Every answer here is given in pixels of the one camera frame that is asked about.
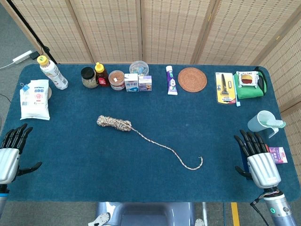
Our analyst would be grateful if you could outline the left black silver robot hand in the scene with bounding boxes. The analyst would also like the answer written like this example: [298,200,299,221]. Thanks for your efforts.
[0,123,43,186]

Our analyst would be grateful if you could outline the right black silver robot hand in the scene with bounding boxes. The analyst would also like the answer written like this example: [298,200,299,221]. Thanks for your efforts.
[234,129,282,189]

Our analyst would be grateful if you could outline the beige braided rope bundle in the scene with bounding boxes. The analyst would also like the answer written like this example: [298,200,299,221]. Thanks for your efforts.
[96,115,204,171]

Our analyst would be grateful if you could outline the small purple white box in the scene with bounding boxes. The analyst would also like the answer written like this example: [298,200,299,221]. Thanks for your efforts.
[269,146,288,164]

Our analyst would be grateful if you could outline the pale green plastic mug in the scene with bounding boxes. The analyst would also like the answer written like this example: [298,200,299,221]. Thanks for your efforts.
[247,110,279,138]

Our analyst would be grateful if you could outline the pale green brush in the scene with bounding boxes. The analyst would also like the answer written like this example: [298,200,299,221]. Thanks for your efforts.
[265,119,286,128]

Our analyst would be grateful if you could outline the white plastic pouch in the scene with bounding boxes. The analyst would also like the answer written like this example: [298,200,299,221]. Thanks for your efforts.
[19,79,51,121]

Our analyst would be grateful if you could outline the blue white toothbrush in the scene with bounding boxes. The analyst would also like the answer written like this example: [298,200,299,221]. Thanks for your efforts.
[232,74,241,107]

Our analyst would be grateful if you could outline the folded green towel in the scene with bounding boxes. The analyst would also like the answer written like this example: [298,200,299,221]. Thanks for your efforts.
[233,72,264,99]

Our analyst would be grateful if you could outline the blue table carpet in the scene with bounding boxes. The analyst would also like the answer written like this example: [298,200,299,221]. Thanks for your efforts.
[0,64,301,203]

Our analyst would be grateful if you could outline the razor in yellow pack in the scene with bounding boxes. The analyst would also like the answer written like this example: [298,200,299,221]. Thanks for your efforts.
[215,72,237,104]

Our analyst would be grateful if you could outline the black green pouch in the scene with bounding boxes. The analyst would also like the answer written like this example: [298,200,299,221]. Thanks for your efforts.
[253,66,268,96]

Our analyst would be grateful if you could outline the white red snack packet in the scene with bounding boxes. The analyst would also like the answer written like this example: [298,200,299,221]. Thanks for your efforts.
[236,71,259,88]

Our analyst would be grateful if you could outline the yellow cap drink bottle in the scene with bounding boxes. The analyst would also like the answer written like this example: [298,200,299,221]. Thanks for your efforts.
[37,55,69,90]

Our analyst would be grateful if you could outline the white power strip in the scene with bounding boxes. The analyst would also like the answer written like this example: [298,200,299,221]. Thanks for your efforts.
[12,50,33,64]

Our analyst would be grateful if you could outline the round woven coaster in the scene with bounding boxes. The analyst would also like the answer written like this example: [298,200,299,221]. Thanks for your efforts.
[177,67,208,93]

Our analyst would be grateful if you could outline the black lid glass jar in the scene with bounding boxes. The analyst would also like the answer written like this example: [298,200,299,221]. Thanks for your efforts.
[81,67,99,89]

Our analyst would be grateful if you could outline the white purple toothpaste tube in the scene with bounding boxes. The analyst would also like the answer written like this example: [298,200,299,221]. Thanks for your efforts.
[166,65,179,96]

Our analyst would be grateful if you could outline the bear shaped honey bottle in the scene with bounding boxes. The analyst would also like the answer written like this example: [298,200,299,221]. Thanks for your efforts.
[95,62,110,87]

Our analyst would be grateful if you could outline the blue-grey robot torso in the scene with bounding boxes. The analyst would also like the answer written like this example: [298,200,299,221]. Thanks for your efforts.
[88,202,207,226]

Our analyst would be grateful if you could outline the black stand pole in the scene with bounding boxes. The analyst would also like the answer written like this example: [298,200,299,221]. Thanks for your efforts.
[6,0,58,65]

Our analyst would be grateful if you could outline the round tub red label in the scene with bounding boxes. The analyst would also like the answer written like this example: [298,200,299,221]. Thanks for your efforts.
[108,70,126,91]

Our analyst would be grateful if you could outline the purple juice carton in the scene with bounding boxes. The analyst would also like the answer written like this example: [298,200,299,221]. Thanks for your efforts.
[138,75,152,92]

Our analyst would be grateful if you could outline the white blue milk carton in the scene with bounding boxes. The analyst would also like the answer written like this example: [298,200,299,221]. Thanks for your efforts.
[124,73,139,92]

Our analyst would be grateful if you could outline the clear round clip container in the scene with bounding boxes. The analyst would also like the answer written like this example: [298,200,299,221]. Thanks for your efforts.
[129,60,150,77]

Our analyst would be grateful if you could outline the bamboo folding screen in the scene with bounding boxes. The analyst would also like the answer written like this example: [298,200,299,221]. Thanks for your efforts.
[0,0,301,165]

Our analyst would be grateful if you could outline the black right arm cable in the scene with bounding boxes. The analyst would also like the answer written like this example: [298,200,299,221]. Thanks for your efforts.
[250,193,270,226]

